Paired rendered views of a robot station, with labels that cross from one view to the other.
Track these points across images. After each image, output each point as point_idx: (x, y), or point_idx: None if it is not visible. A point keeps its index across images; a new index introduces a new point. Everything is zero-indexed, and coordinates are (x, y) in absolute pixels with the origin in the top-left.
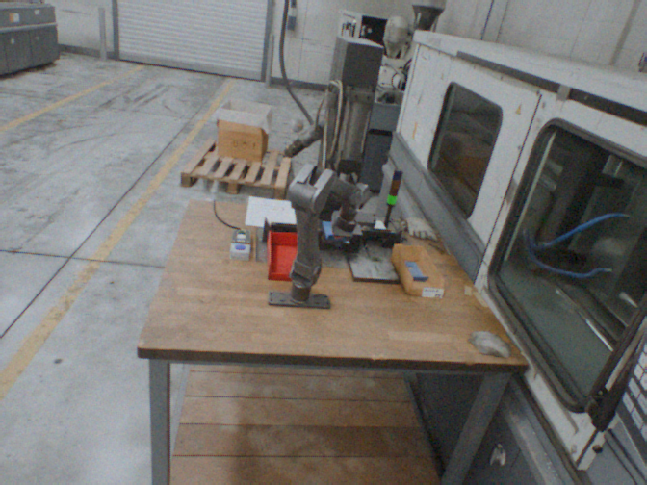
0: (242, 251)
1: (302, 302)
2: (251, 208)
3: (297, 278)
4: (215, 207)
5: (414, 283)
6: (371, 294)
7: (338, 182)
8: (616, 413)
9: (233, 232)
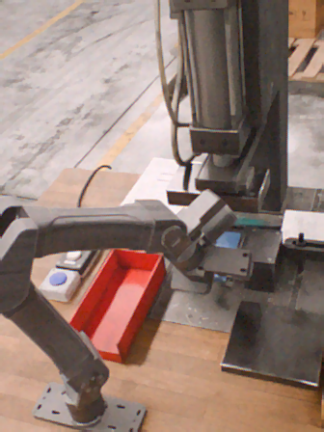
0: (55, 288)
1: (82, 424)
2: (143, 182)
3: (67, 384)
4: (86, 184)
5: None
6: (237, 415)
7: (79, 230)
8: None
9: None
